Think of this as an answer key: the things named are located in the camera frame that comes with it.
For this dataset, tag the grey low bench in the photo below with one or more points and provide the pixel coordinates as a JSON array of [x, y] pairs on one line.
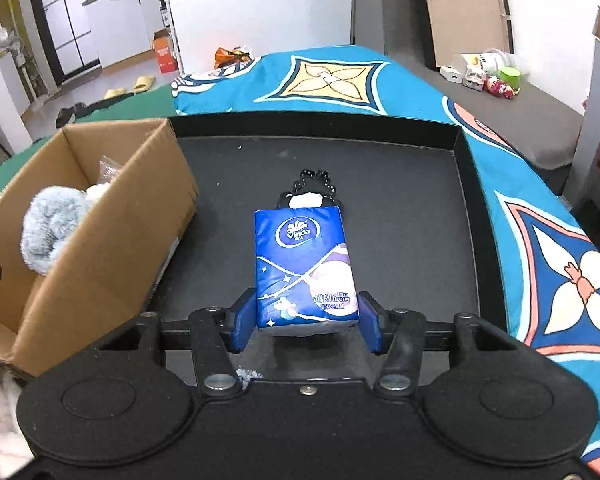
[[540, 120]]

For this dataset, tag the orange gift bag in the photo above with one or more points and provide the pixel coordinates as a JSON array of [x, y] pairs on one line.
[[232, 56]]

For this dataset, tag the orange cardboard box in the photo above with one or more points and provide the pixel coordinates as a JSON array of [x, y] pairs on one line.
[[164, 55]]

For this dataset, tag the white charger block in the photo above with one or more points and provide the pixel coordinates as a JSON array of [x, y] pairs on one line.
[[450, 75]]

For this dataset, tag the blue tissue pack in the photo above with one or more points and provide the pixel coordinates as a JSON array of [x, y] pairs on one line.
[[300, 260]]

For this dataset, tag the black framed glass door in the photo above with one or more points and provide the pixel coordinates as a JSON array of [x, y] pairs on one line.
[[65, 20]]

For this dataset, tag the black shallow tray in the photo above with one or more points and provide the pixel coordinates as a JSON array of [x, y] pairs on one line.
[[405, 210]]

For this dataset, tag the grey fluffy plush ball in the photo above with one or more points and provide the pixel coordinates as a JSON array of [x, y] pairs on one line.
[[50, 230]]

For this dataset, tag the grey door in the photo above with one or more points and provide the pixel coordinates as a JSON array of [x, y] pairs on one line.
[[375, 5]]

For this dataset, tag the blue patterned bed sheet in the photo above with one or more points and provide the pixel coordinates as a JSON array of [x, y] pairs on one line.
[[420, 105]]

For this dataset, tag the green bed sheet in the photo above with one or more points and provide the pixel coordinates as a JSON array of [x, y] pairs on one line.
[[130, 107]]

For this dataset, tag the pink small figure toy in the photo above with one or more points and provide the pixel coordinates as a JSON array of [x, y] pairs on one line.
[[499, 86]]

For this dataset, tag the brown cardboard box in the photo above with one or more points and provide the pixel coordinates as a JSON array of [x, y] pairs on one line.
[[100, 260]]

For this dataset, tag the spray bottle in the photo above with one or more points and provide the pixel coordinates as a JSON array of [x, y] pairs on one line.
[[165, 12]]

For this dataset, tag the white kitchen cabinet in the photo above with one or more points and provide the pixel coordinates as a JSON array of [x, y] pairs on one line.
[[120, 25]]

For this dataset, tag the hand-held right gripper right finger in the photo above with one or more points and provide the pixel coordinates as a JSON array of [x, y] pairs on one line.
[[372, 322]]

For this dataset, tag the black slipper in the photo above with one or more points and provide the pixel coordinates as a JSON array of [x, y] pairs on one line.
[[70, 115]]

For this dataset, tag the clear plastic bag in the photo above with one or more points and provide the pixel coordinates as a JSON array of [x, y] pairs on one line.
[[107, 172]]

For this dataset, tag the black framed wooden board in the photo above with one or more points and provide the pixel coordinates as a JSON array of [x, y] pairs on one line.
[[460, 10]]

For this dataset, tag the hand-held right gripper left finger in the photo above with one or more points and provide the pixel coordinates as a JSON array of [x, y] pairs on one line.
[[242, 320]]

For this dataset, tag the yellow slipper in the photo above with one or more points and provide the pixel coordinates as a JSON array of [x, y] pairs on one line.
[[145, 84], [114, 93]]

